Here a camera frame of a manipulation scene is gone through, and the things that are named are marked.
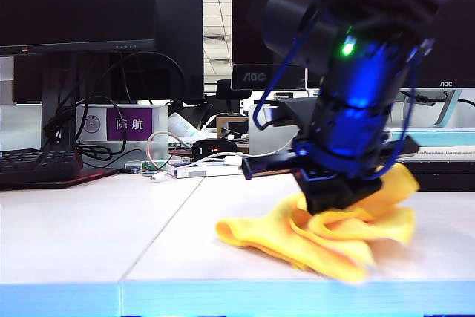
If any black AOC monitor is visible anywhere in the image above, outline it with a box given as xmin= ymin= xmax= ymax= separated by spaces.
xmin=231 ymin=0 xmax=309 ymax=91

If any yellow microfibre rag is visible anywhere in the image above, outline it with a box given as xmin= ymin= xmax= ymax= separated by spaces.
xmin=215 ymin=163 xmax=420 ymax=284

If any black monitor stand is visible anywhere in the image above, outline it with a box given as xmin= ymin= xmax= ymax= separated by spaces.
xmin=41 ymin=53 xmax=79 ymax=151

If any white looped USB cable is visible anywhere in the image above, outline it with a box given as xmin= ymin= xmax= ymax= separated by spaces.
xmin=146 ymin=131 xmax=194 ymax=183

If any arm wiring cable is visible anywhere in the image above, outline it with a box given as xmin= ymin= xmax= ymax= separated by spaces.
xmin=370 ymin=38 xmax=436 ymax=184

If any matte black monitor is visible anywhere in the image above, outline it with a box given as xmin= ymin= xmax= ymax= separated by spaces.
xmin=158 ymin=0 xmax=205 ymax=103

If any white plastic packet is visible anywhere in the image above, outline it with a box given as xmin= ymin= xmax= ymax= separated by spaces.
xmin=168 ymin=111 xmax=209 ymax=143

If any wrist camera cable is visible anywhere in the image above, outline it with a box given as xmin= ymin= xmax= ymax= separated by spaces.
xmin=253 ymin=8 xmax=327 ymax=131

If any black keyboard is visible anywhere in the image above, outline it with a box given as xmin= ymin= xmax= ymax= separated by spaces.
xmin=0 ymin=148 xmax=85 ymax=184

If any black mouse with red light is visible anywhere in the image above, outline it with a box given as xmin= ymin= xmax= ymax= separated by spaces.
xmin=191 ymin=138 xmax=238 ymax=158

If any black desk pad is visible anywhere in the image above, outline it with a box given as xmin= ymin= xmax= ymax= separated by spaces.
xmin=0 ymin=167 xmax=122 ymax=191

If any silver monitor stand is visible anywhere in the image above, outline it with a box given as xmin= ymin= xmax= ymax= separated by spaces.
xmin=393 ymin=88 xmax=465 ymax=128

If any black cable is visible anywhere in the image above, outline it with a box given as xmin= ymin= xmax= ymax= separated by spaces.
xmin=76 ymin=96 xmax=129 ymax=162
xmin=399 ymin=90 xmax=475 ymax=108

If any blue and white carton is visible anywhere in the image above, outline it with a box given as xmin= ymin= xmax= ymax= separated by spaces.
xmin=166 ymin=163 xmax=246 ymax=180

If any purple acrylic name sign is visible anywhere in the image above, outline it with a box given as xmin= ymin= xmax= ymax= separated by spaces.
xmin=76 ymin=104 xmax=170 ymax=143

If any teal book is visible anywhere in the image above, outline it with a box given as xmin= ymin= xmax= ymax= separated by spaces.
xmin=385 ymin=126 xmax=475 ymax=148

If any grey desk divider panel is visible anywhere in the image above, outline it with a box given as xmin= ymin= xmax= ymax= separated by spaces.
xmin=0 ymin=103 xmax=44 ymax=151
xmin=248 ymin=103 xmax=475 ymax=164

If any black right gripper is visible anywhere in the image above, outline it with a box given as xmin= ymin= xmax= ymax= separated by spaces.
xmin=240 ymin=90 xmax=421 ymax=216

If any green circuit board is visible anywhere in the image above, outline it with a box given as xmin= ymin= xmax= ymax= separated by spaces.
xmin=124 ymin=160 xmax=168 ymax=176

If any wooden box frame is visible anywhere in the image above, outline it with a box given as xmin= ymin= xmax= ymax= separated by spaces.
xmin=216 ymin=116 xmax=249 ymax=140

